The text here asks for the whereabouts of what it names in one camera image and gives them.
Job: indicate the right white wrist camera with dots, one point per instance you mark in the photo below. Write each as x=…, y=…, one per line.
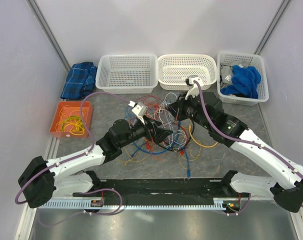
x=196, y=84

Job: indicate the right white perforated basket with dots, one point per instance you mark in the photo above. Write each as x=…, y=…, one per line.
x=226, y=57

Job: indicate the middle white perforated basket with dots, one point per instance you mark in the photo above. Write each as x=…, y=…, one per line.
x=174, y=69

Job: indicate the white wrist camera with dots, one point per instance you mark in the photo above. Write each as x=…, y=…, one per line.
x=139, y=110
x=196, y=84

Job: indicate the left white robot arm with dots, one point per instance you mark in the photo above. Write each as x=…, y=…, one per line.
x=43, y=179

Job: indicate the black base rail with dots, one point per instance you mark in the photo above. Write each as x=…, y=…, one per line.
x=170, y=190

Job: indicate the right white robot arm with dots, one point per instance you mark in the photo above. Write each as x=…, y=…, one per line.
x=285, y=181

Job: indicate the blue plaid cloth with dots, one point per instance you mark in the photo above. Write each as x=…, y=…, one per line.
x=80, y=81

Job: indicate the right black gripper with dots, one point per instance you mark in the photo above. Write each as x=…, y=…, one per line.
x=177, y=107

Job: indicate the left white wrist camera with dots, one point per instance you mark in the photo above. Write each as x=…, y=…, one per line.
x=139, y=110

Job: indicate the orange plastic tray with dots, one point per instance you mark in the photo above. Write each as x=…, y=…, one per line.
x=67, y=122

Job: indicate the left white perforated basket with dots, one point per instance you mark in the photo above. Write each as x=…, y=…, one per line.
x=127, y=73

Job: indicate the light blue cable duct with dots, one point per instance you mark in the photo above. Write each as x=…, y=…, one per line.
x=88, y=204

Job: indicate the blue towel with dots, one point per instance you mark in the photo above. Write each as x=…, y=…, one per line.
x=245, y=82

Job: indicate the grey cloth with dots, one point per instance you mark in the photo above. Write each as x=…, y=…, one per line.
x=226, y=72

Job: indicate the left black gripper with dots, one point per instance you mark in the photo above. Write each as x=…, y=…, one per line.
x=159, y=133

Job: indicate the white perforated basket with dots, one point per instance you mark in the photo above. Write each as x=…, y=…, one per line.
x=226, y=57
x=127, y=73
x=174, y=69

